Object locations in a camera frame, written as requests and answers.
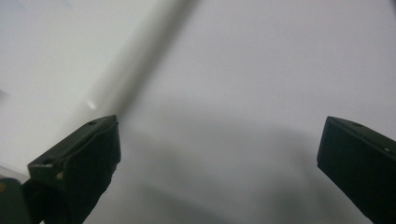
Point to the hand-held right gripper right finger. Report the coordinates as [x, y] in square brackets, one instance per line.
[361, 165]

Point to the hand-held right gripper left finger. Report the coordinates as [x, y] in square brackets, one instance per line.
[84, 161]

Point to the white whiteboard with grey frame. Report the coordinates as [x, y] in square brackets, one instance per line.
[56, 62]

